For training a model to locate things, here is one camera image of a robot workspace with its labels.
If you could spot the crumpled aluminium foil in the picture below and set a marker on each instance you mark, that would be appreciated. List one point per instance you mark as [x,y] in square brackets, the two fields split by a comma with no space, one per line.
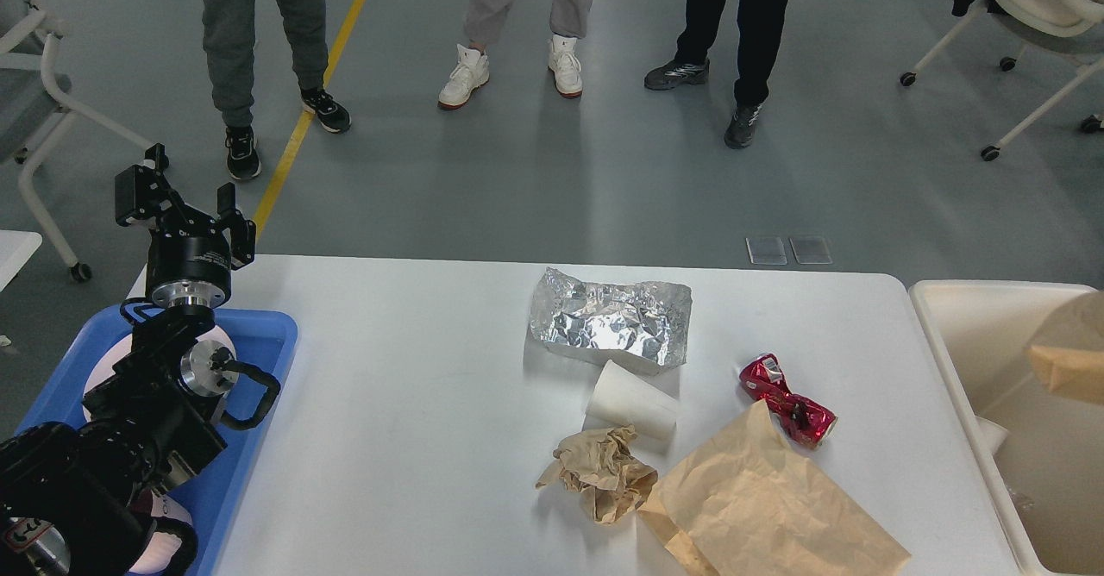
[642,327]

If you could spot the white rolling chair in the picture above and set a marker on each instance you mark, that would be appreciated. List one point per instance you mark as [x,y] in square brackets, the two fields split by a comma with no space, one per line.
[1070,29]

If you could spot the white side table corner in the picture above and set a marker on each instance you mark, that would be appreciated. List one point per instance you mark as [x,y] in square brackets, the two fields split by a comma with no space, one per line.
[16,248]

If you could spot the white paper cup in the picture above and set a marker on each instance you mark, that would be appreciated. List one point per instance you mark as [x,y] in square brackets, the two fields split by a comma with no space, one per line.
[623,398]

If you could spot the clear floor tile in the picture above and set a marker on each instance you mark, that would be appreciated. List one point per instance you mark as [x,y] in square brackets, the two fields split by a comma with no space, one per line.
[811,249]
[766,250]

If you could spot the blue plastic tray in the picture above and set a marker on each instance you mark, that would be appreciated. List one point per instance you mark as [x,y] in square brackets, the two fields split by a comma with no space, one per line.
[266,339]

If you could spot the right clear floor tile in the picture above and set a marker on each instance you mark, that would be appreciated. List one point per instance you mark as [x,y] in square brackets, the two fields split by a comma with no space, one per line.
[811,249]

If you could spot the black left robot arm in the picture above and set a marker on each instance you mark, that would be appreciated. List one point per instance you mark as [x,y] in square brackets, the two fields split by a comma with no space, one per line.
[71,495]

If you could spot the pink mug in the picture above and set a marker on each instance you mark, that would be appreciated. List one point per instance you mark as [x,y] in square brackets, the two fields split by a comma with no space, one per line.
[162,546]

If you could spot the white plastic bin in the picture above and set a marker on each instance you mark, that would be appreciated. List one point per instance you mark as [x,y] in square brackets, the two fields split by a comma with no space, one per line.
[1047,481]

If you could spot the large brown paper sheet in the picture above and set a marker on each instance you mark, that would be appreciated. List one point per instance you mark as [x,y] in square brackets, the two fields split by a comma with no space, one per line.
[745,503]

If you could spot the crumpled brown paper ball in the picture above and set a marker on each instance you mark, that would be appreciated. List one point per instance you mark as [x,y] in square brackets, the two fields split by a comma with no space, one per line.
[598,464]

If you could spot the brown paper bag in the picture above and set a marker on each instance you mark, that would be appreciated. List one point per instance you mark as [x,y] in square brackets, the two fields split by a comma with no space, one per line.
[1066,352]

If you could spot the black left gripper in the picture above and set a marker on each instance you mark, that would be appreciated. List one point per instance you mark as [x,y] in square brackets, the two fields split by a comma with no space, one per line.
[182,268]

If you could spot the left clear floor tile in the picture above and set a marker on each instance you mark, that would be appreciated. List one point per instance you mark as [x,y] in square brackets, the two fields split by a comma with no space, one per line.
[766,250]

